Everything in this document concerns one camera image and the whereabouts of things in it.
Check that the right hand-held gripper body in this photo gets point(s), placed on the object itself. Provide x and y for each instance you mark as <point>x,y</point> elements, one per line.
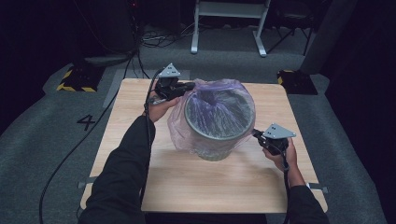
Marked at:
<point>277,132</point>

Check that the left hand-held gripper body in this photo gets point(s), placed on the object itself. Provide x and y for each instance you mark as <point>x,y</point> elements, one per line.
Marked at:
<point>168,84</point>

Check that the purple plastic bag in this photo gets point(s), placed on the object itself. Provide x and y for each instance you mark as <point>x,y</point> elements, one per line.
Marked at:
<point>179,130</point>

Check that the green plastic trash bin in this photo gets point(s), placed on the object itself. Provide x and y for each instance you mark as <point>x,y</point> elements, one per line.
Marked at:
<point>218,146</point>

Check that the person's left hand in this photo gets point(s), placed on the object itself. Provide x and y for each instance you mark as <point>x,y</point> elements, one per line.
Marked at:
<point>158,109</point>

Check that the person's right hand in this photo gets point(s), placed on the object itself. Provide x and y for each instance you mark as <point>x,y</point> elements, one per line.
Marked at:
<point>288,160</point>

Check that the black yellow striped base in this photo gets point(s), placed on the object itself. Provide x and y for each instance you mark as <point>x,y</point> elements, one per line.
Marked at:
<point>82,79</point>
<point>299,82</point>

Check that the black equipment stand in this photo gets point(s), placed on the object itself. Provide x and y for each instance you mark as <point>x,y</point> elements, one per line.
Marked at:
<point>106,31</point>

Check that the grey pillar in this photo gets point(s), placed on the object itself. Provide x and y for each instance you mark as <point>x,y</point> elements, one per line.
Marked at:
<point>327,37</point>

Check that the black folding stand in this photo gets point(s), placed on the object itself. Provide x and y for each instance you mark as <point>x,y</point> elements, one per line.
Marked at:
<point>292,18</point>

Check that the grey table bracket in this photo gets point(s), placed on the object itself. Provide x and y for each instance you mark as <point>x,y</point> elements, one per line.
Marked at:
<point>317,187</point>
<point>84,183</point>

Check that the white metal stand frame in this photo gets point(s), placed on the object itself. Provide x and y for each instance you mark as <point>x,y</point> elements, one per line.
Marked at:
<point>229,9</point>

